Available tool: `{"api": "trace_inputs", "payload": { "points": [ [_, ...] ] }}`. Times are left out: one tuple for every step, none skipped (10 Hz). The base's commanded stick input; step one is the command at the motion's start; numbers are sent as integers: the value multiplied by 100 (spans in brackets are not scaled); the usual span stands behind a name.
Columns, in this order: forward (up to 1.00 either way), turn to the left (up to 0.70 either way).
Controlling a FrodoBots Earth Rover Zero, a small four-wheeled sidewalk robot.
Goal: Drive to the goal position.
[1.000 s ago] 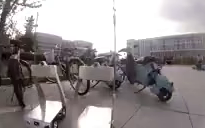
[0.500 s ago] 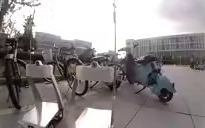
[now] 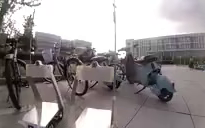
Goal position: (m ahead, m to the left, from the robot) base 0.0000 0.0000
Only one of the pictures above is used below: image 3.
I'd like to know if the dark parked bicycle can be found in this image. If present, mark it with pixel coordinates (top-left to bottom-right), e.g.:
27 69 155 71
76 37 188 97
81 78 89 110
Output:
86 49 127 91

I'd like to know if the pale grey building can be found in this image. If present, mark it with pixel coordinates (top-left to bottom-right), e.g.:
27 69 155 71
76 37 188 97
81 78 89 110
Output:
34 31 93 56

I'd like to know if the tall thin pole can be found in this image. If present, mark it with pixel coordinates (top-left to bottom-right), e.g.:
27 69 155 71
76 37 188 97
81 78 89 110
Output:
112 0 118 54

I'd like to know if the white bicycle stand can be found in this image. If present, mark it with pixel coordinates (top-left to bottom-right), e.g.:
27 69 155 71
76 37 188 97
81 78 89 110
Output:
69 60 117 128
19 60 66 128

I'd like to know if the blue-grey scooter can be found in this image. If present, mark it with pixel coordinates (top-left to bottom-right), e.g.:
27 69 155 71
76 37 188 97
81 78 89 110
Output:
124 53 177 103

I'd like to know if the black bicycle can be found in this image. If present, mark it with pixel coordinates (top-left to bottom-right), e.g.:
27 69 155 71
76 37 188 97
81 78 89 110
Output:
0 37 28 110

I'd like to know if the long glass-fronted building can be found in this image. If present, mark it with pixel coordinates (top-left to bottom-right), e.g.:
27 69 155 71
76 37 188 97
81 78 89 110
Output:
124 31 205 62

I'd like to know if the bicycle with basket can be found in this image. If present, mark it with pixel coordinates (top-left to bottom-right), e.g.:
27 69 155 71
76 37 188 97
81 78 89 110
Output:
41 41 90 97

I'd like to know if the grey paved plaza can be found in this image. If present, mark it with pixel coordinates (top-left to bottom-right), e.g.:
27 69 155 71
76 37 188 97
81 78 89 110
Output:
0 64 205 128

